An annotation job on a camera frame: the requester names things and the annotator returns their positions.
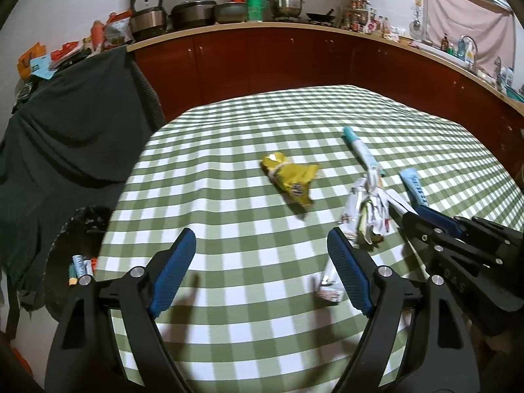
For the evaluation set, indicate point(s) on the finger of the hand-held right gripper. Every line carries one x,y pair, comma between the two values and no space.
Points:
417,227
440,221

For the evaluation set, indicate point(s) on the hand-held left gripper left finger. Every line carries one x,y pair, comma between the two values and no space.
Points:
174,274

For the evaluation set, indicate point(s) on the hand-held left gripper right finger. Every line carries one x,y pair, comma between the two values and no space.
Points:
350,270

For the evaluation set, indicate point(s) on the white wrappers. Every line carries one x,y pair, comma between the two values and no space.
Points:
364,217

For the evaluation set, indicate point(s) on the white tube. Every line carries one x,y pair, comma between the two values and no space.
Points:
83,266

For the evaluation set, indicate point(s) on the small green bottle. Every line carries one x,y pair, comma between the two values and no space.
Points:
73,275

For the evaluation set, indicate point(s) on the yellow snack wrapper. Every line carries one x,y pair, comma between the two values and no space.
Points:
290,178

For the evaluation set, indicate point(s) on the black-lined trash bin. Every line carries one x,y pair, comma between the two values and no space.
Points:
61,245

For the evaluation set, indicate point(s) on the blue patterned wrapper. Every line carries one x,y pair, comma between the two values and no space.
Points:
413,186

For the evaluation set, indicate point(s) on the teal capped tube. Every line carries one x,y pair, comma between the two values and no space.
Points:
360,149

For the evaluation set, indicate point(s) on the green checked tablecloth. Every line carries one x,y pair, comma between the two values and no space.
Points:
245,139

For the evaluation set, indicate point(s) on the white plastic bottle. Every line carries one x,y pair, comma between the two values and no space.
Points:
507,77

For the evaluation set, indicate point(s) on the steel faucet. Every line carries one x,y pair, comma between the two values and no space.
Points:
468,43

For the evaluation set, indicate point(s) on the dark green cloth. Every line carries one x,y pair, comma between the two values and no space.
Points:
73,123

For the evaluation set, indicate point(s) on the pink curtain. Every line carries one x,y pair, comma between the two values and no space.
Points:
466,16

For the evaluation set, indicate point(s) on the row of seasoning bottles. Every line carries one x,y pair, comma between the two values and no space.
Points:
364,18

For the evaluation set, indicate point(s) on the red lower kitchen cabinets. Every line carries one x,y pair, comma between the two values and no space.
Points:
266,57

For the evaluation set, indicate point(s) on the black wok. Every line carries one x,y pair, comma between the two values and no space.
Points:
321,17

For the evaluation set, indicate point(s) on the light blue paper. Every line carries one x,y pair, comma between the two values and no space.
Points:
44,69

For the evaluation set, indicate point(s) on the red flat packet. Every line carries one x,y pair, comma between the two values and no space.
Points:
64,51

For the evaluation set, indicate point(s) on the orange thermos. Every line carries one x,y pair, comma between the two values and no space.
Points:
97,35

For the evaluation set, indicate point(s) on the red snack bag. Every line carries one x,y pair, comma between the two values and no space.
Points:
116,28

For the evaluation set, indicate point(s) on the silver rice cooker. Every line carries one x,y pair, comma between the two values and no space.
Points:
145,20

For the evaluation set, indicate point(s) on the orange paper bag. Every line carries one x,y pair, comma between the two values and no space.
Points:
29,61

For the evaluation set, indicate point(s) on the black cooking pot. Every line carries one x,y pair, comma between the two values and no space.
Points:
192,16

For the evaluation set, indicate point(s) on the steel steamer pot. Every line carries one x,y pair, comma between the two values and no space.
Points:
286,4

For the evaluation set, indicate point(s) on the grey steel bowl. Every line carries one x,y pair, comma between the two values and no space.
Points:
231,14

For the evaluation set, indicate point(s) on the green thermos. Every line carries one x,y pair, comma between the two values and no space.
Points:
256,6

